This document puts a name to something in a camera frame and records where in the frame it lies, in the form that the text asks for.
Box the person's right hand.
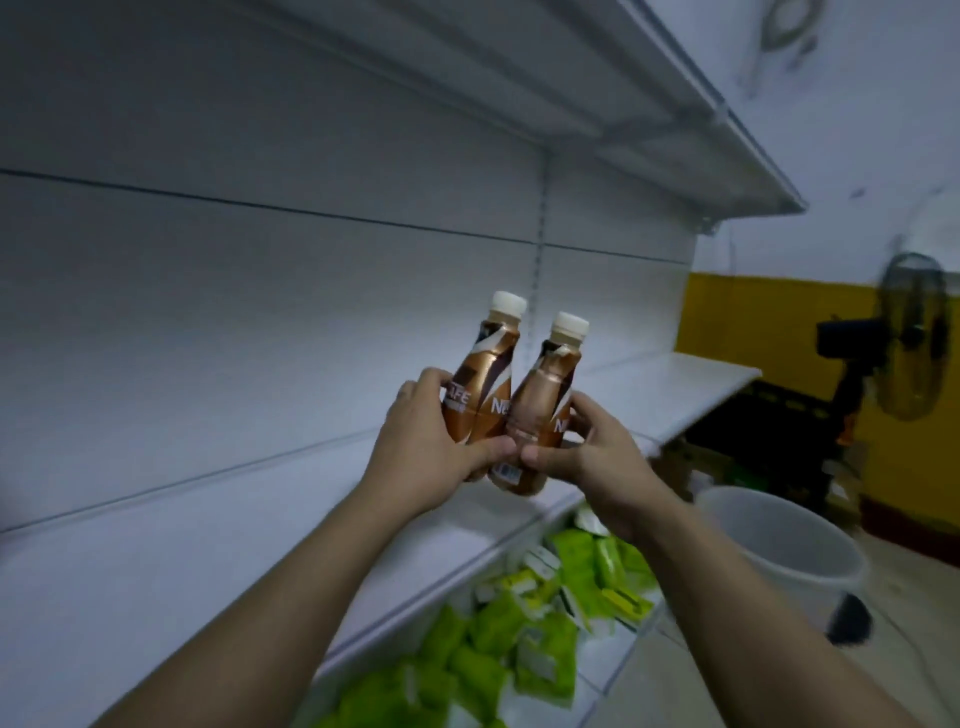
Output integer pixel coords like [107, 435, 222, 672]
[520, 390, 671, 543]

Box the person's left hand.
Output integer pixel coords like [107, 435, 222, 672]
[358, 366, 518, 518]

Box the brown coffee drink bottle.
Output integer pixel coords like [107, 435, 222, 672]
[487, 311, 591, 498]
[439, 291, 528, 484]

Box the person's left forearm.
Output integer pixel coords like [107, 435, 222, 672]
[88, 480, 432, 728]

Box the person's right forearm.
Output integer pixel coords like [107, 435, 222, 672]
[622, 491, 927, 728]

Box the pile of green snack packets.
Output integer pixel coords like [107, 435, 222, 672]
[315, 504, 665, 728]

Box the dark crate of goods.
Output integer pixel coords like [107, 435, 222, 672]
[663, 381, 852, 511]

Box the white plastic bucket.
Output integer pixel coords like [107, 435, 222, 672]
[693, 486, 870, 642]

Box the white metal shelving unit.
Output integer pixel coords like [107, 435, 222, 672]
[0, 0, 808, 728]

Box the black standing fan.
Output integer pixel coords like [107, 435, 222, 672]
[816, 252, 954, 481]

